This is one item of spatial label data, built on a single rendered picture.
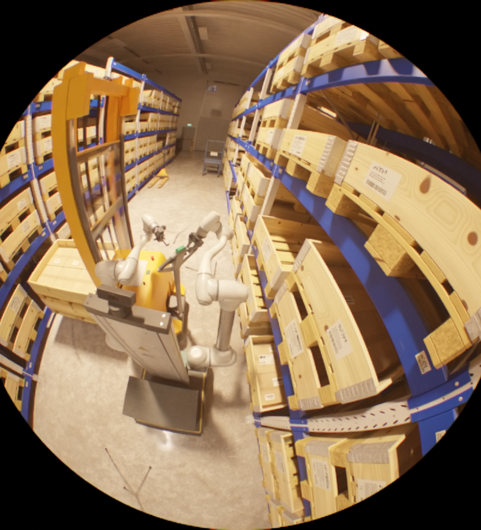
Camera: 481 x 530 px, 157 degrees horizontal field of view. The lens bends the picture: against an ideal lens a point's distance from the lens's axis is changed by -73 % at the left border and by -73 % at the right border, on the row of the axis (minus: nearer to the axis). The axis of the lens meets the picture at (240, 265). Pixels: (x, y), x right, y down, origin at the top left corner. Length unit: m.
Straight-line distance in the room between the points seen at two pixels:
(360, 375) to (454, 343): 0.36
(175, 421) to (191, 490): 1.35
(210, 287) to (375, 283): 0.82
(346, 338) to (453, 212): 0.56
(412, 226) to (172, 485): 2.80
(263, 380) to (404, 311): 1.55
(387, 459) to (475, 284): 0.58
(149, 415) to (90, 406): 1.33
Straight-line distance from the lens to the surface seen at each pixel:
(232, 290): 1.01
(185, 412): 1.44
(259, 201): 2.03
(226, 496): 2.64
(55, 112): 1.28
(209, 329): 2.52
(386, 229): 0.62
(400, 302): 0.66
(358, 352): 0.71
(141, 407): 1.51
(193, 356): 1.34
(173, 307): 2.19
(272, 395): 1.93
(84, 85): 1.15
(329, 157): 0.95
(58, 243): 3.01
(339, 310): 0.76
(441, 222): 0.56
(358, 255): 0.77
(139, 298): 1.76
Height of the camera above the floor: 2.28
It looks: 42 degrees down
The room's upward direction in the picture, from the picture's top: 17 degrees clockwise
